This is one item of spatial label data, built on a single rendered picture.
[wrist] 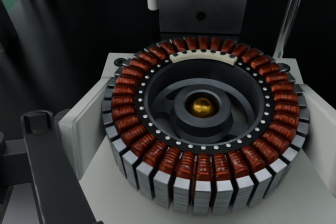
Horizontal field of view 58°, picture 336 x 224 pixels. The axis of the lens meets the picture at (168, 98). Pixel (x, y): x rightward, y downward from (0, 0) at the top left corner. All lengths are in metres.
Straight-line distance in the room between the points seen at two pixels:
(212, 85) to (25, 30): 0.20
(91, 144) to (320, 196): 0.12
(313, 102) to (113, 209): 0.12
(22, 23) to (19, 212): 0.20
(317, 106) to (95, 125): 0.11
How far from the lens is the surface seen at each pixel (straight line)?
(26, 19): 0.35
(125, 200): 0.17
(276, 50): 0.25
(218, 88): 0.18
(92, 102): 0.16
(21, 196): 0.21
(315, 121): 0.17
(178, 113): 0.17
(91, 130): 0.16
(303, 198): 0.19
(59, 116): 0.16
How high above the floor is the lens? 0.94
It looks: 48 degrees down
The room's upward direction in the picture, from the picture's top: 2 degrees counter-clockwise
